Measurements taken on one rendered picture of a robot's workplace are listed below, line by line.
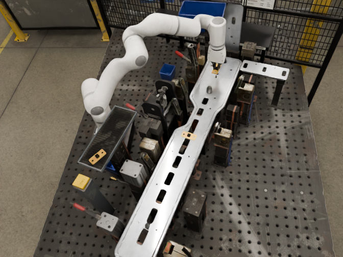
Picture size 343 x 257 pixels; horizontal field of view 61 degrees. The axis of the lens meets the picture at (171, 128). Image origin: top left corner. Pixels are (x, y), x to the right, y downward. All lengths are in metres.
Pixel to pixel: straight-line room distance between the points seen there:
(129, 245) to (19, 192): 1.80
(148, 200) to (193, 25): 0.89
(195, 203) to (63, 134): 2.04
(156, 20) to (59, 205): 1.23
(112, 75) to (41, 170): 1.70
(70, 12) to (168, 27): 2.64
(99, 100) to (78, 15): 2.46
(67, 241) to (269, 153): 1.32
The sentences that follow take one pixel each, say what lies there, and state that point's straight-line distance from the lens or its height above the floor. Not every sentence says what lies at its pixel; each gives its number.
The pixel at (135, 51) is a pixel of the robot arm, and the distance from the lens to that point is 1.43.
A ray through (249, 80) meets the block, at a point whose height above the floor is 0.98.
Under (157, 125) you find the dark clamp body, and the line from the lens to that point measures 1.58.
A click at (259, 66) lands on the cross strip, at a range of 1.96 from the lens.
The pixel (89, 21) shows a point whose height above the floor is 0.25.
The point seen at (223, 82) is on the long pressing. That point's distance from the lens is 1.85.
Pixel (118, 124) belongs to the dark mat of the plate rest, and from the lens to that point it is 1.53.
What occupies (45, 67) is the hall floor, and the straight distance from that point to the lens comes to 3.98.
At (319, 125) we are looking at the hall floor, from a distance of 3.04.
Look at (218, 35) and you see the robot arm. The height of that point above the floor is 1.35.
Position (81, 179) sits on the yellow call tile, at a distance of 1.43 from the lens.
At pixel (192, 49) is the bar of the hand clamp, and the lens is 1.80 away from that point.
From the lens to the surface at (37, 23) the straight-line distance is 4.31.
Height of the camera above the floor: 2.35
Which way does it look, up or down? 55 degrees down
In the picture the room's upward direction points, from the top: 11 degrees counter-clockwise
